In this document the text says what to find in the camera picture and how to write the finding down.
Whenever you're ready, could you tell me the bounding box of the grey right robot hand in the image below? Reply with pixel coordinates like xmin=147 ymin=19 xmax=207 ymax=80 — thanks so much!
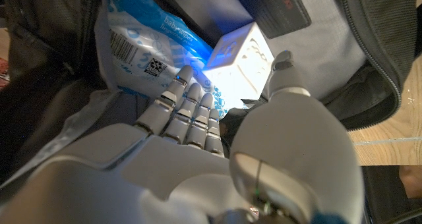
xmin=0 ymin=49 xmax=365 ymax=224

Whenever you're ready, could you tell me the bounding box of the blue white baby wipes package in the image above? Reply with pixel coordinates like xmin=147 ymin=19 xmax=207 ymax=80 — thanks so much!
xmin=94 ymin=0 xmax=228 ymax=119

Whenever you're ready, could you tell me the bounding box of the white packet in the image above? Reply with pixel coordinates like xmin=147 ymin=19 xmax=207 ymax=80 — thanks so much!
xmin=201 ymin=21 xmax=276 ymax=109

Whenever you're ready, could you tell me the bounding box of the black backpack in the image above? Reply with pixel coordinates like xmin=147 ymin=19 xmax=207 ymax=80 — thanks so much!
xmin=0 ymin=0 xmax=422 ymax=185

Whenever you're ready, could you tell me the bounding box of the person bare limb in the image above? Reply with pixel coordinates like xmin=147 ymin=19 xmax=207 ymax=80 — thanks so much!
xmin=398 ymin=165 xmax=422 ymax=199

